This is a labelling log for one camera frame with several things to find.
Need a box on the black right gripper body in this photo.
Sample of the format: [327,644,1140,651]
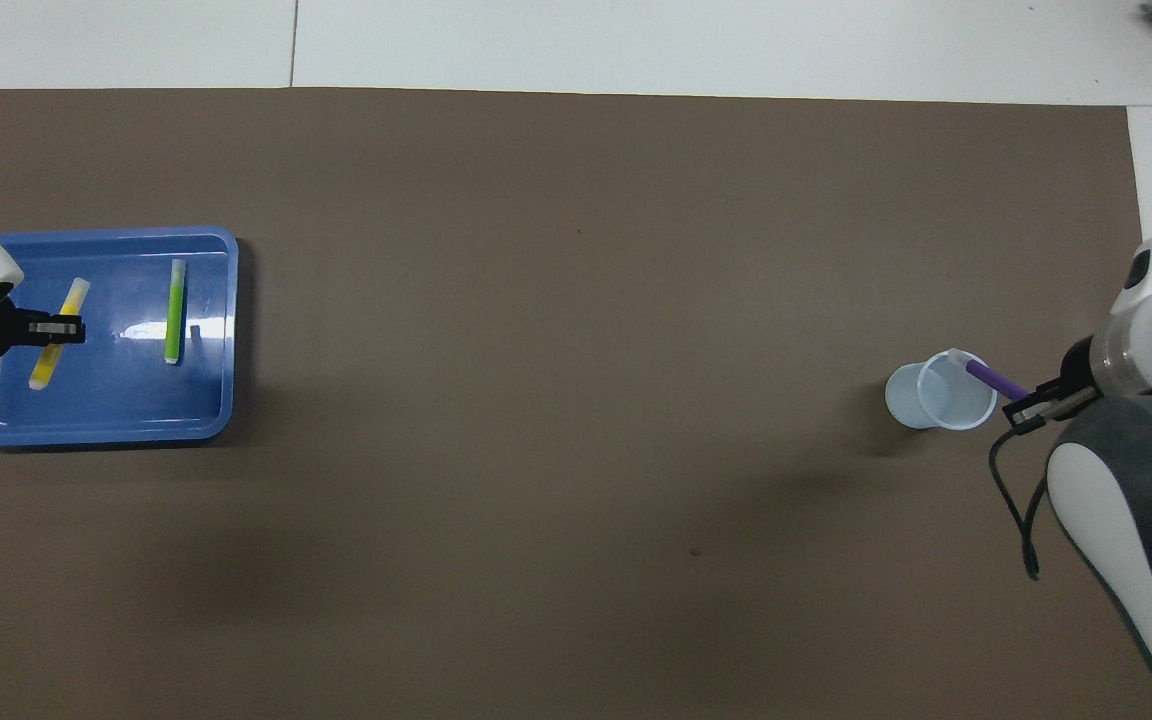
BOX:
[1058,337,1103,398]

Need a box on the yellow marker pen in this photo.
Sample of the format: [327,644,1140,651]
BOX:
[28,277,93,393]

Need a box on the purple marker pen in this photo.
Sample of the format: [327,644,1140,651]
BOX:
[965,359,1033,403]

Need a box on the green marker pen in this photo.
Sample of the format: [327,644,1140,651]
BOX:
[163,258,188,367]

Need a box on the blue plastic tray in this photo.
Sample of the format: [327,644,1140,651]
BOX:
[0,226,240,449]

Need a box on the clear plastic cup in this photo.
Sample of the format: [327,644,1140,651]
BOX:
[883,348,998,433]

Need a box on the brown table mat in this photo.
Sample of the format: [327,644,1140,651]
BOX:
[0,87,1152,720]

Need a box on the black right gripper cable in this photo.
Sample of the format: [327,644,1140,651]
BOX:
[987,376,1152,583]

